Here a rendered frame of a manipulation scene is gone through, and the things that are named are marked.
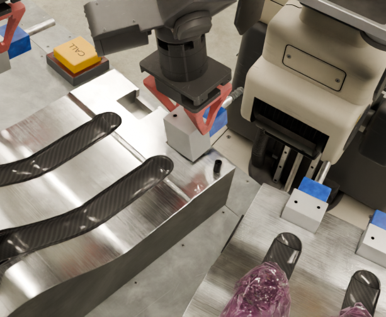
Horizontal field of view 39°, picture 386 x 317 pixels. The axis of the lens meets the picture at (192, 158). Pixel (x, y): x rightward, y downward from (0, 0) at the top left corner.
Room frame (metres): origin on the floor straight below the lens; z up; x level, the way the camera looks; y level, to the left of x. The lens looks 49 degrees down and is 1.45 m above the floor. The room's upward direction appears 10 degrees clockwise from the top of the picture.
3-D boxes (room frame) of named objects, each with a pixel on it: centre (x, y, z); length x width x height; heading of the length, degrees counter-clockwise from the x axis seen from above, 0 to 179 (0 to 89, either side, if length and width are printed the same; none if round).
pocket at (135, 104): (0.58, 0.09, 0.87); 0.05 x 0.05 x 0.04; 52
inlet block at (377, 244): (0.46, -0.28, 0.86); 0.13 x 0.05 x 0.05; 160
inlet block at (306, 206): (0.49, -0.18, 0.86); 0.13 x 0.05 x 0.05; 160
